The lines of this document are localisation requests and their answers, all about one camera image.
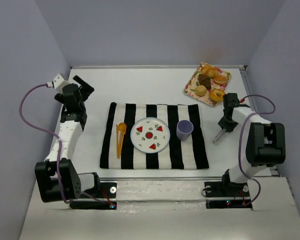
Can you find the orange plastic fork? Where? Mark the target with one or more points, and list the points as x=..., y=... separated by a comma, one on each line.
x=118, y=141

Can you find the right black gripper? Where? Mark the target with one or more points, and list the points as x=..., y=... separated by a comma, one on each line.
x=226, y=125

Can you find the purple cup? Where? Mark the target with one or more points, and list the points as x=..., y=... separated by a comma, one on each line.
x=184, y=129

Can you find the floral square tray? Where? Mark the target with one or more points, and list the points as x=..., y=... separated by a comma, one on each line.
x=189, y=88

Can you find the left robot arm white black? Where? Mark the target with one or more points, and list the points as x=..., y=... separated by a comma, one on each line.
x=56, y=176

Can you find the glazed ring donut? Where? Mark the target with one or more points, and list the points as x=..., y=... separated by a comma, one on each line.
x=216, y=95

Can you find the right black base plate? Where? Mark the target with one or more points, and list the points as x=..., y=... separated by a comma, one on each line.
x=222, y=196

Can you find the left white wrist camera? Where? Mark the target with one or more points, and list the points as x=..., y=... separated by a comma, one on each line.
x=58, y=83

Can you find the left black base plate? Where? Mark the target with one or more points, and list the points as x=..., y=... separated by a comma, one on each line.
x=103, y=198

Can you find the small round muffin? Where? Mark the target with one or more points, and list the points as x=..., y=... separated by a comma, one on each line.
x=200, y=90

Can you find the watermelon pattern white plate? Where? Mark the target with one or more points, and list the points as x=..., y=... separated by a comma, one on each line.
x=150, y=135

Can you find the golden bread roll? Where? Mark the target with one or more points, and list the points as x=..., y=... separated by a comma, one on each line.
x=209, y=71

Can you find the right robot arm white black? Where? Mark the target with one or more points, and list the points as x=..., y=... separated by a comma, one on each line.
x=261, y=142

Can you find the orange plastic spoon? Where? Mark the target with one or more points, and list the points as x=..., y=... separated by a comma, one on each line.
x=122, y=135

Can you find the cream sandwich bun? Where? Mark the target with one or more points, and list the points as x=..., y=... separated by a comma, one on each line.
x=220, y=80

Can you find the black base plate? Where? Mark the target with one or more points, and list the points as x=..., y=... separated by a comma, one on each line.
x=222, y=196
x=103, y=198

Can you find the metal tongs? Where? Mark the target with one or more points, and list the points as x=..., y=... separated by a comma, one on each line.
x=219, y=135

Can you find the black white striped cloth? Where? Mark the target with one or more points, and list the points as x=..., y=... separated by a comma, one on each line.
x=177, y=155

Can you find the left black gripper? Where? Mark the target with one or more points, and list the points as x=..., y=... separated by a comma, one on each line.
x=80, y=91

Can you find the chocolate pastry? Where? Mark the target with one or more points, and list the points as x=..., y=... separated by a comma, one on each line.
x=205, y=81

